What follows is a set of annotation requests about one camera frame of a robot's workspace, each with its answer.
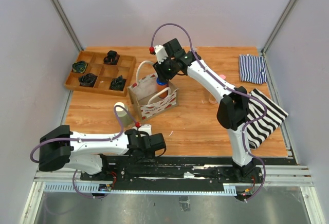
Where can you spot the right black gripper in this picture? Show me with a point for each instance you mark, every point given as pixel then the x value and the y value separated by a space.
pixel 162 75

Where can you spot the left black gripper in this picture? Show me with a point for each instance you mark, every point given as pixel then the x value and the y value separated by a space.
pixel 150 157

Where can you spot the orange spray bottle back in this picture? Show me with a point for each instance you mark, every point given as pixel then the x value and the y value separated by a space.
pixel 161 86

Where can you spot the clear bottle pink cap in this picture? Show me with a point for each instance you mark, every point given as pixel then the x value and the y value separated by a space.
pixel 211 98

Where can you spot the blue white striped cloth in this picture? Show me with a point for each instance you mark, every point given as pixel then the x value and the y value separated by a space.
pixel 252 69

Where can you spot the black white striped cloth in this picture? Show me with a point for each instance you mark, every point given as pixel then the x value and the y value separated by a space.
pixel 259 131

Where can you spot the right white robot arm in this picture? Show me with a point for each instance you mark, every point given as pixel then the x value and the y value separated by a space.
pixel 233 102

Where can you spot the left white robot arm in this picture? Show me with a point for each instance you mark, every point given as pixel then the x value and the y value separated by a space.
pixel 62 148

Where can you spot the canvas tote bag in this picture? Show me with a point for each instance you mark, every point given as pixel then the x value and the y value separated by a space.
pixel 145 98

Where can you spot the small black rolled belt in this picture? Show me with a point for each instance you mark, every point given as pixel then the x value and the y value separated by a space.
pixel 111 58

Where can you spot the wooden compartment tray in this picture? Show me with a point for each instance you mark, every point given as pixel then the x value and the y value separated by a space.
pixel 106 73

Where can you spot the green patterned rolled belt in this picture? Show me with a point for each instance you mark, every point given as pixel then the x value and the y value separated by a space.
pixel 79 66

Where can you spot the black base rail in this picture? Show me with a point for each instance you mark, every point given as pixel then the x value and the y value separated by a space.
pixel 173 173

